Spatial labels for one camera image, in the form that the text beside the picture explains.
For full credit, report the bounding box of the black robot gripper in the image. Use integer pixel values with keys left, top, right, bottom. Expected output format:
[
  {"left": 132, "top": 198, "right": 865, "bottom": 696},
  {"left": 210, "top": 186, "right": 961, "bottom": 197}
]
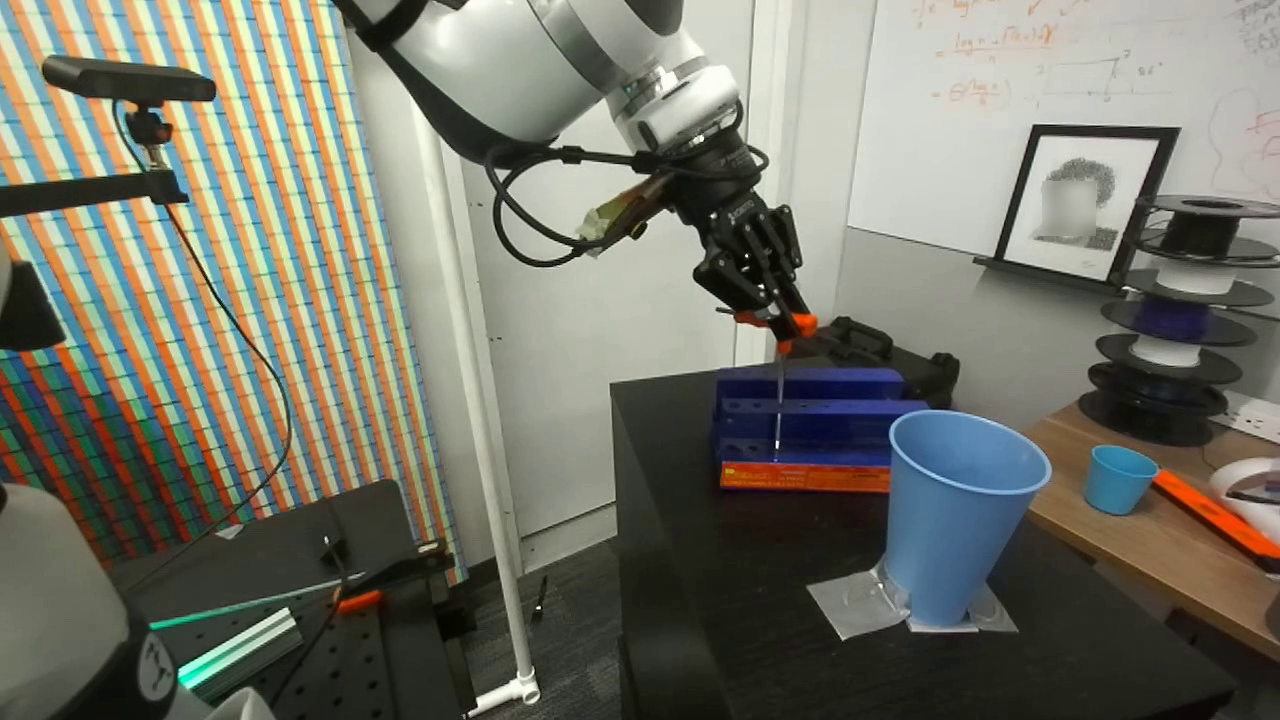
[{"left": 666, "top": 131, "right": 807, "bottom": 325}]

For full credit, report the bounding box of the orange object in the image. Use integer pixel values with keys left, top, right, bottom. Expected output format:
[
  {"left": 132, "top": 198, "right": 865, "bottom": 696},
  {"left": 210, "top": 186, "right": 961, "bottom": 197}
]
[{"left": 736, "top": 313, "right": 818, "bottom": 357}]

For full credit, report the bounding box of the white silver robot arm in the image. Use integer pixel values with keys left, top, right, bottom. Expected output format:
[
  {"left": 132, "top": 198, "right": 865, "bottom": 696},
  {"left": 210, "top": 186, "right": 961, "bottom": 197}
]
[{"left": 332, "top": 0, "right": 817, "bottom": 341}]

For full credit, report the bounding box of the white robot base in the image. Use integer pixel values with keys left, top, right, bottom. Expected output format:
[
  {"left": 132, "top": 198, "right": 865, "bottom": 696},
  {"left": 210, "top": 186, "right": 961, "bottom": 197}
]
[{"left": 0, "top": 484, "right": 132, "bottom": 720}]

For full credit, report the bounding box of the large blue cup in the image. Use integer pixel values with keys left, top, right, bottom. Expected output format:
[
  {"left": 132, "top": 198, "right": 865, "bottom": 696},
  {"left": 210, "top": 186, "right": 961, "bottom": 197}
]
[{"left": 880, "top": 409, "right": 1052, "bottom": 625}]

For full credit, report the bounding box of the small blue cup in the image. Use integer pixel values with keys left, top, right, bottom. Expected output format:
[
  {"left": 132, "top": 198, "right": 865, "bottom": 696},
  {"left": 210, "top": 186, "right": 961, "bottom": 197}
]
[{"left": 1083, "top": 444, "right": 1154, "bottom": 517}]

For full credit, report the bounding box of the black bag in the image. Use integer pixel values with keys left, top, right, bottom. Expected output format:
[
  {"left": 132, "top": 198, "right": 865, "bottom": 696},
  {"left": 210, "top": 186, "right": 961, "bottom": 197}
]
[{"left": 797, "top": 314, "right": 961, "bottom": 409}]

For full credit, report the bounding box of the blue plastic rack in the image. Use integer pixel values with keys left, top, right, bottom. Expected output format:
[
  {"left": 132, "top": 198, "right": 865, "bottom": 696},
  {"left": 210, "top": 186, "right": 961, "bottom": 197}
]
[{"left": 711, "top": 366, "right": 921, "bottom": 463}]

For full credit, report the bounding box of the whiteboard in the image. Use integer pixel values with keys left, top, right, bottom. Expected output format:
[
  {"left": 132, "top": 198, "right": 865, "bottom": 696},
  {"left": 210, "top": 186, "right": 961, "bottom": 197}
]
[{"left": 849, "top": 0, "right": 1280, "bottom": 256}]

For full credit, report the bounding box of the black side table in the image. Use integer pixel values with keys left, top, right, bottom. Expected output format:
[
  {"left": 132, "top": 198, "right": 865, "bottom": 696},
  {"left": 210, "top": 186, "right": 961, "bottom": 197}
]
[{"left": 611, "top": 370, "right": 1230, "bottom": 720}]

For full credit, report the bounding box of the black framed picture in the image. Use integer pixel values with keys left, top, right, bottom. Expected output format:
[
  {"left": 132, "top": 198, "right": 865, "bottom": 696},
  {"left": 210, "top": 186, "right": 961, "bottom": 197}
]
[{"left": 992, "top": 123, "right": 1178, "bottom": 288}]

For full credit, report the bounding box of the stack of filament spools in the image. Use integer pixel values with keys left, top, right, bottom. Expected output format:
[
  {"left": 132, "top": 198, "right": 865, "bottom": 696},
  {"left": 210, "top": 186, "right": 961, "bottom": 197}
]
[{"left": 1074, "top": 197, "right": 1280, "bottom": 446}]

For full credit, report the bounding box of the white pole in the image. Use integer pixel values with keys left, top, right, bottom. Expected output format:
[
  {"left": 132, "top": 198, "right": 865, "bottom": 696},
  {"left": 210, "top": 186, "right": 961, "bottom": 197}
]
[{"left": 411, "top": 116, "right": 538, "bottom": 720}]

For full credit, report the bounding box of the wooden table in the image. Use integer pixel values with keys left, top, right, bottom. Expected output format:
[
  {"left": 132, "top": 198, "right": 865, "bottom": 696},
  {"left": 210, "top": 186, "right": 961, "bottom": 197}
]
[{"left": 1026, "top": 403, "right": 1280, "bottom": 659}]

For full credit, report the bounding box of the black breadboard plate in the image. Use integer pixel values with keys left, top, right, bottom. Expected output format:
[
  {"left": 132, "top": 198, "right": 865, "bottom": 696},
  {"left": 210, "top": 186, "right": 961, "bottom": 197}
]
[{"left": 117, "top": 480, "right": 463, "bottom": 720}]

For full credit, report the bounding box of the orange ruler tool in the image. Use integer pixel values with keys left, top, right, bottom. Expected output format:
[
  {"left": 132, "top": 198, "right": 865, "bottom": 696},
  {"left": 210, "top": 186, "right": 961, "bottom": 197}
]
[{"left": 1152, "top": 466, "right": 1280, "bottom": 568}]

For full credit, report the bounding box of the white tape roll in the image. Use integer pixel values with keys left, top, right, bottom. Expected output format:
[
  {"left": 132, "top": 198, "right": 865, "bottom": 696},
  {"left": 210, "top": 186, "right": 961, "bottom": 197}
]
[{"left": 1212, "top": 455, "right": 1280, "bottom": 541}]

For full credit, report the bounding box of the black mounting bar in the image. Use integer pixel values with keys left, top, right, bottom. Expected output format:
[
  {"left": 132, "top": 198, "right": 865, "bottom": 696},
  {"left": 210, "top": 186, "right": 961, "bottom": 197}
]
[{"left": 0, "top": 170, "right": 186, "bottom": 215}]

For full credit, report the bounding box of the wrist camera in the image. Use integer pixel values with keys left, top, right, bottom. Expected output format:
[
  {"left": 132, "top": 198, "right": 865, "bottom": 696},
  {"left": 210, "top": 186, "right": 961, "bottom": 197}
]
[{"left": 580, "top": 176, "right": 665, "bottom": 251}]

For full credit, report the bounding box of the orange base plate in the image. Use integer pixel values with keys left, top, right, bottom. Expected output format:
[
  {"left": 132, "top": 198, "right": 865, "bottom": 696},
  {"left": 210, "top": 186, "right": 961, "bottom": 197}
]
[{"left": 718, "top": 458, "right": 887, "bottom": 495}]

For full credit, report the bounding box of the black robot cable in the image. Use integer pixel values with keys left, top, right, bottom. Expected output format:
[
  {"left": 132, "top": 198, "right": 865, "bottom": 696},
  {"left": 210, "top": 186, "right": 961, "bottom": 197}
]
[{"left": 484, "top": 140, "right": 670, "bottom": 270}]

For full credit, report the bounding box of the black camera cable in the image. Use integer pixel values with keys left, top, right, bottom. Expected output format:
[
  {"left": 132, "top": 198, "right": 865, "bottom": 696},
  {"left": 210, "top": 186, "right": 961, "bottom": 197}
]
[{"left": 117, "top": 100, "right": 294, "bottom": 526}]

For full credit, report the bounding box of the black stereo camera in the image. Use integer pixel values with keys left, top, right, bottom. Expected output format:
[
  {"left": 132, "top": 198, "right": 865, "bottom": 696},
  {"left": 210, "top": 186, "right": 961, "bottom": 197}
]
[{"left": 39, "top": 56, "right": 216, "bottom": 105}]

